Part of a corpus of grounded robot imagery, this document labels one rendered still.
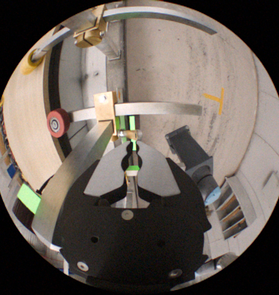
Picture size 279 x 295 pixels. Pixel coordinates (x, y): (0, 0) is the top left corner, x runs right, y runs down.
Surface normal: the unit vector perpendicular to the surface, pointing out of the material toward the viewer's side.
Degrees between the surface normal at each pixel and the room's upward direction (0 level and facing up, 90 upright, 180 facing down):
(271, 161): 90
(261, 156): 90
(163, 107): 0
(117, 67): 0
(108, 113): 0
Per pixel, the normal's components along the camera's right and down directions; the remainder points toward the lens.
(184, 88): 0.02, 0.51
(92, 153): 1.00, -0.04
